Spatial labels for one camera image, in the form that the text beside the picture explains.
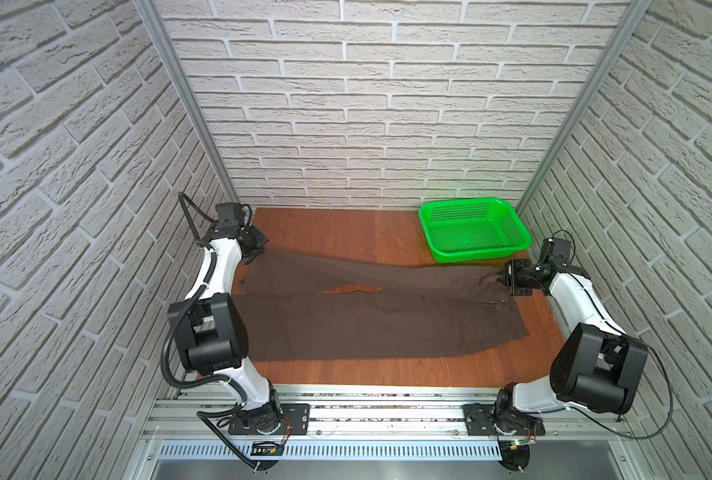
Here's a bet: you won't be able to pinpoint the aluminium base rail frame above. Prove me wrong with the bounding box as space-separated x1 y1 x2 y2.
123 385 654 479

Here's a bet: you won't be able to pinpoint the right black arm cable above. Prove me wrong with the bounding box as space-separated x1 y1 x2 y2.
547 229 675 441

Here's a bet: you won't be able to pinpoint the small black electronics box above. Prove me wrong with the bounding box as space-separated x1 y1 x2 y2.
251 441 286 457

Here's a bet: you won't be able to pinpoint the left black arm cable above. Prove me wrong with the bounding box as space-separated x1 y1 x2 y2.
160 191 255 472

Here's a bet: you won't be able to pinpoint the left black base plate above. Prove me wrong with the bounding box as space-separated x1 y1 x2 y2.
228 403 311 439

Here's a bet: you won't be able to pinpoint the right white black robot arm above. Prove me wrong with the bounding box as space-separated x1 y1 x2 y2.
490 236 649 435

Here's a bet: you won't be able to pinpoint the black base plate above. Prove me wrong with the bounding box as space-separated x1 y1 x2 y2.
228 403 311 439
462 403 546 437

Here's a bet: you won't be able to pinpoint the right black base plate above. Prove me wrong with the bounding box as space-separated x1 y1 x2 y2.
462 403 546 437

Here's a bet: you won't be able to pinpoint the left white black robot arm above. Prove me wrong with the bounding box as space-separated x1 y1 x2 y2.
159 193 283 434

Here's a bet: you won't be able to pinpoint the brown trousers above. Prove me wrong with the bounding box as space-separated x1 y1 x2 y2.
234 251 527 362

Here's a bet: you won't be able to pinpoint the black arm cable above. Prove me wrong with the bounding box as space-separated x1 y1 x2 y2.
160 191 255 472
547 229 675 441

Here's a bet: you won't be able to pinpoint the green plastic basket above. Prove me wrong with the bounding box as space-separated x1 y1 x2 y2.
418 198 532 263

